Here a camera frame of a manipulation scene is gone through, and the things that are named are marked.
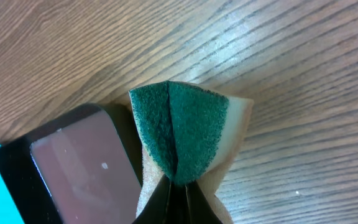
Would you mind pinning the green yellow sponge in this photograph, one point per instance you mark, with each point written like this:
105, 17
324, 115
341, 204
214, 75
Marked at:
190, 134

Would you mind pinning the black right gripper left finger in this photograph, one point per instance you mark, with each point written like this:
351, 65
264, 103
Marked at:
163, 207

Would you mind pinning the black water tray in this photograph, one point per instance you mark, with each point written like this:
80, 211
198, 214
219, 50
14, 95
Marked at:
83, 167

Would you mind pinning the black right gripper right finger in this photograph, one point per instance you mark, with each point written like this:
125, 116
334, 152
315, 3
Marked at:
196, 209

